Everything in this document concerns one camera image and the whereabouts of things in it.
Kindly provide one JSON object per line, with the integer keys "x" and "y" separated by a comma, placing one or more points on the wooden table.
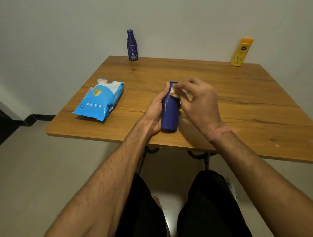
{"x": 244, "y": 97}

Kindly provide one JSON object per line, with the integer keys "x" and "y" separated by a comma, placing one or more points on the yellow bottle orange cap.
{"x": 241, "y": 53}

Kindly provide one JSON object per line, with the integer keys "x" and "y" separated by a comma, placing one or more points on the black door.
{"x": 7, "y": 127}

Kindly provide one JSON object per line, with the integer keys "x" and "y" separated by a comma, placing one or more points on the white wet wipe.
{"x": 174, "y": 92}

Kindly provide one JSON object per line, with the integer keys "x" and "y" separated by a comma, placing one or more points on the dark blue striped bottle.
{"x": 170, "y": 114}

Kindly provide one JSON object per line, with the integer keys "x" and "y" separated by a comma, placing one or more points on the person's left hand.
{"x": 154, "y": 112}

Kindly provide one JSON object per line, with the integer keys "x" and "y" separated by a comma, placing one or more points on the black baseboard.
{"x": 42, "y": 117}

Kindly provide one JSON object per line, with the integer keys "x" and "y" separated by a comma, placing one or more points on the dark blue bottle white print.
{"x": 132, "y": 46}

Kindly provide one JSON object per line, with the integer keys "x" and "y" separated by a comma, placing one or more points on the blue wet wipes pack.
{"x": 100, "y": 102}

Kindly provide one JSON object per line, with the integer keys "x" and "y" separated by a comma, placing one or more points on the person's right hand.
{"x": 203, "y": 110}

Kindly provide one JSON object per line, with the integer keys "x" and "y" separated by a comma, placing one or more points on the person's right forearm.
{"x": 269, "y": 180}

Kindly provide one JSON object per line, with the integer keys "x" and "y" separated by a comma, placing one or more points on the white smartphone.
{"x": 232, "y": 191}

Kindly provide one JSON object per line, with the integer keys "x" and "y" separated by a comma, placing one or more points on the person's left forearm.
{"x": 97, "y": 190}

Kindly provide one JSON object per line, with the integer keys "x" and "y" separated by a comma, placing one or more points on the pink thread wristband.
{"x": 220, "y": 133}

